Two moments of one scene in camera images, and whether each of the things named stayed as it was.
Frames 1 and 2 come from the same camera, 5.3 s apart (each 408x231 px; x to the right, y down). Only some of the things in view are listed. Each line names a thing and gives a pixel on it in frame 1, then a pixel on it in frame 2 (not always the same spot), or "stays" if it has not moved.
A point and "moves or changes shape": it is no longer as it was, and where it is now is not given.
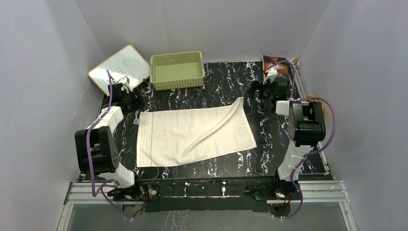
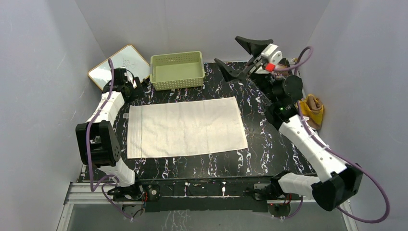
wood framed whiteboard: x=127 y=62 stays
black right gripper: x=255 y=85 -> x=231 y=74
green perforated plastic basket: x=177 y=70 stays
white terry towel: x=171 y=137 moves or changes shape
